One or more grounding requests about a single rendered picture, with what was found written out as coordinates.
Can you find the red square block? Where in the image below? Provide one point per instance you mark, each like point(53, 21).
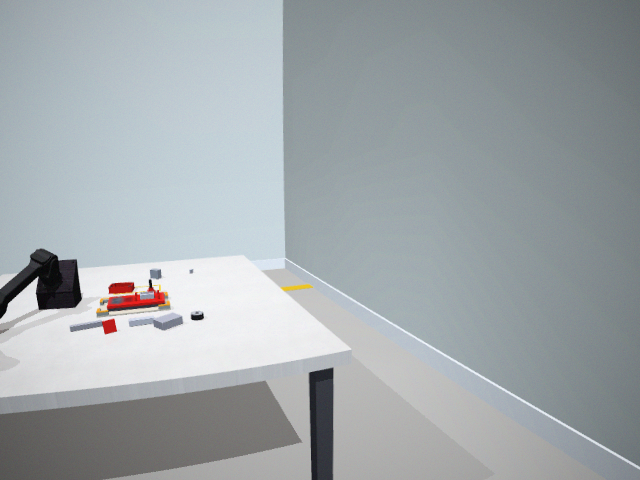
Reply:
point(109, 326)

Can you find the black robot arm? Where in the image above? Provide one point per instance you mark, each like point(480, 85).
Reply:
point(43, 264)

